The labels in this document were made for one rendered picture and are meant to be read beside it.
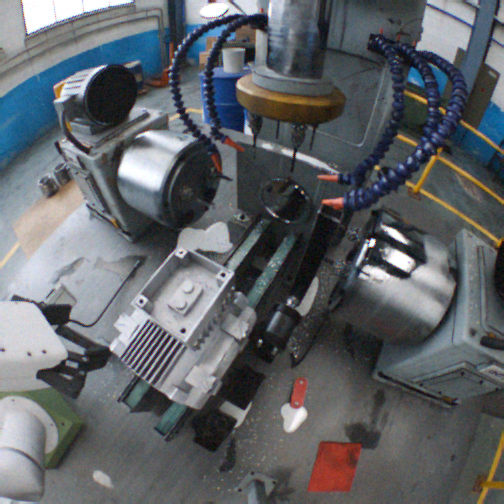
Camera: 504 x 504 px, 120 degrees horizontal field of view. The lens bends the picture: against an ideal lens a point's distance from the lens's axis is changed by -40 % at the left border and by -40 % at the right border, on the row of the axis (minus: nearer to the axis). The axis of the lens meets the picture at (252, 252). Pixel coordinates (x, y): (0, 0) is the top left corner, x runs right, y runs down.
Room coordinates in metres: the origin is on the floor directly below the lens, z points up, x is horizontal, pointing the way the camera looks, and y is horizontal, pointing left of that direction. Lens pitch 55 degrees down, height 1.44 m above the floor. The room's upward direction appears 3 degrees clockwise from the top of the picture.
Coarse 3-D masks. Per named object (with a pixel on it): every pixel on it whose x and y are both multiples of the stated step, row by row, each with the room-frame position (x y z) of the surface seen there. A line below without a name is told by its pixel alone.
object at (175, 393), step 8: (240, 296) 0.16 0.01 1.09; (232, 304) 0.15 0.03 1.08; (240, 304) 0.15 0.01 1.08; (112, 344) 0.05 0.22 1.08; (120, 344) 0.06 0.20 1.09; (120, 352) 0.04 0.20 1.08; (168, 392) 0.00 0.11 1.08; (176, 392) 0.00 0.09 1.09; (184, 392) 0.00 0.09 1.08; (176, 400) -0.01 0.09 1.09; (184, 400) -0.01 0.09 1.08
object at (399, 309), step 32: (384, 224) 0.27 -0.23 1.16; (352, 256) 0.29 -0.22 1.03; (384, 256) 0.21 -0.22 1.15; (416, 256) 0.21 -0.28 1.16; (448, 256) 0.21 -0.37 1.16; (352, 288) 0.18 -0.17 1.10; (384, 288) 0.16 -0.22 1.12; (416, 288) 0.16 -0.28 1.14; (448, 288) 0.15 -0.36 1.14; (352, 320) 0.14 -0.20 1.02; (384, 320) 0.13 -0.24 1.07; (416, 320) 0.11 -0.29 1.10
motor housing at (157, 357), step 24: (240, 312) 0.14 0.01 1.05; (120, 336) 0.08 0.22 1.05; (144, 336) 0.07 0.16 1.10; (168, 336) 0.08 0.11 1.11; (216, 336) 0.10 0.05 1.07; (144, 360) 0.04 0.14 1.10; (168, 360) 0.04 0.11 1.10; (192, 360) 0.05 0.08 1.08; (216, 360) 0.06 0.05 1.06; (168, 384) 0.01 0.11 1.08; (216, 384) 0.02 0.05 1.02
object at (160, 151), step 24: (144, 144) 0.50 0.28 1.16; (168, 144) 0.48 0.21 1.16; (192, 144) 0.49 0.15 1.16; (120, 168) 0.46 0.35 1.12; (144, 168) 0.43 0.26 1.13; (168, 168) 0.42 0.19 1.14; (192, 168) 0.47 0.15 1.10; (216, 168) 0.51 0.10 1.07; (120, 192) 0.47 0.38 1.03; (144, 192) 0.40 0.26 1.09; (168, 192) 0.40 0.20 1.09; (192, 192) 0.42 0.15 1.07; (216, 192) 0.55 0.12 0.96; (168, 216) 0.38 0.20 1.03; (192, 216) 0.43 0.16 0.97
